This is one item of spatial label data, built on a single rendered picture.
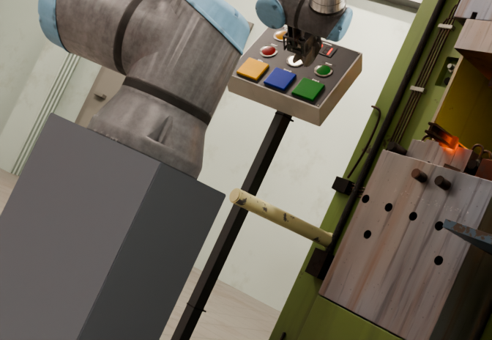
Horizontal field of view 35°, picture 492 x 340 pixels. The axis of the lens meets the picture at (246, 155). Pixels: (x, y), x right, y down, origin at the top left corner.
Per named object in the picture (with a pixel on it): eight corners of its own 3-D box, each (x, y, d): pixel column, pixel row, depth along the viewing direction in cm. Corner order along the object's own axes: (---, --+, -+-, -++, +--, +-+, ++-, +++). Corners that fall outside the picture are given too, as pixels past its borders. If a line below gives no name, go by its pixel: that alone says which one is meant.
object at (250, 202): (236, 206, 214) (244, 188, 214) (224, 201, 218) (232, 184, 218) (331, 250, 242) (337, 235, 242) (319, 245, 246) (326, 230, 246)
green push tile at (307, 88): (312, 99, 230) (325, 84, 233) (290, 91, 233) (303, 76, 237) (312, 103, 231) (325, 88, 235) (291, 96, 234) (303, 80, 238)
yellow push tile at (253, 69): (256, 78, 238) (269, 64, 242) (236, 70, 241) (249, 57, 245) (256, 83, 239) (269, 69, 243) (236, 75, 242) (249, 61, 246)
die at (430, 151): (460, 176, 204) (474, 147, 205) (403, 159, 219) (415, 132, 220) (529, 224, 231) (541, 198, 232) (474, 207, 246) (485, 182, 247)
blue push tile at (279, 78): (284, 89, 234) (296, 73, 238) (263, 81, 237) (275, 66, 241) (284, 93, 235) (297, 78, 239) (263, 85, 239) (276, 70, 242)
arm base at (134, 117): (158, 160, 108) (188, 97, 109) (62, 117, 117) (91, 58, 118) (215, 189, 125) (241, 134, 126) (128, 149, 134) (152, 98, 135)
